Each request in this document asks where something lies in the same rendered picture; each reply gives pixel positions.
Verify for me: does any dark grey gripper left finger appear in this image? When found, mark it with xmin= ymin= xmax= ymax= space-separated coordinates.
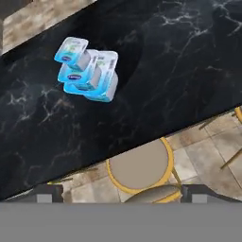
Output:
xmin=5 ymin=183 xmax=64 ymax=204

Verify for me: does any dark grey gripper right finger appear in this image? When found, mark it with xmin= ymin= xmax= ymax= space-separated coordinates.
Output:
xmin=181 ymin=183 xmax=242 ymax=204

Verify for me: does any medium blue yogurt container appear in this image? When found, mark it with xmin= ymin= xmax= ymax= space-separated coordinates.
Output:
xmin=57 ymin=48 xmax=103 ymax=92

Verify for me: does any large blue yogurt container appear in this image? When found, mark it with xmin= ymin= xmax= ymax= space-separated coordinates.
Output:
xmin=63 ymin=49 xmax=120 ymax=104

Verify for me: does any small blue yogurt container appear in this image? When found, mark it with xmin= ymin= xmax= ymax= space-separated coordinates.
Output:
xmin=53 ymin=36 xmax=92 ymax=72

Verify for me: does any yellow stool with beige seat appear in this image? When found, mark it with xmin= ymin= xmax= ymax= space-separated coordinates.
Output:
xmin=46 ymin=136 xmax=184 ymax=204

